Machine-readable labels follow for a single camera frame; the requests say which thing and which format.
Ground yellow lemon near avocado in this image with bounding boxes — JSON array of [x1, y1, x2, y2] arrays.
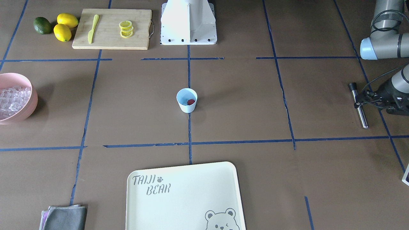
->
[[53, 24, 72, 42]]

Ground folded grey cloth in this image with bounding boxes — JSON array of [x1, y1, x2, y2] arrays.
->
[[39, 205, 87, 230]]

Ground pile of clear ice cubes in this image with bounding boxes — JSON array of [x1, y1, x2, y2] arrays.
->
[[0, 85, 32, 120]]

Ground steel muddler with black tip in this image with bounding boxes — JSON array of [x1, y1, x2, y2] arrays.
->
[[348, 82, 368, 129]]

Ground pink bowl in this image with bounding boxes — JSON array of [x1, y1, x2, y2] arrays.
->
[[0, 73, 38, 124]]

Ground cream bear tray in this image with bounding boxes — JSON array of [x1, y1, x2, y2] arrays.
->
[[125, 161, 246, 230]]

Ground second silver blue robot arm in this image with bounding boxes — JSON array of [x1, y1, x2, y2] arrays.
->
[[354, 0, 409, 116]]

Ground bamboo cutting board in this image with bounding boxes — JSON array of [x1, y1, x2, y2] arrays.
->
[[72, 9, 152, 50]]

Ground light blue plastic cup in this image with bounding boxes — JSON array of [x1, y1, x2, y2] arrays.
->
[[176, 88, 198, 113]]

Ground yellow lemon slices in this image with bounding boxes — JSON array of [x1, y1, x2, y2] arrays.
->
[[119, 20, 134, 38]]

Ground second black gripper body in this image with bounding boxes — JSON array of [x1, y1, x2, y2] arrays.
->
[[375, 80, 409, 116]]

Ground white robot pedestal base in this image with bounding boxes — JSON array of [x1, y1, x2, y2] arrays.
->
[[160, 0, 218, 45]]

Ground red strawberry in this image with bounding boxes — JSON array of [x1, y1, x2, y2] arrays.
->
[[186, 99, 196, 106]]

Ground green avocado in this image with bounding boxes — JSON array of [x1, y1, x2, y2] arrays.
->
[[33, 17, 53, 35]]

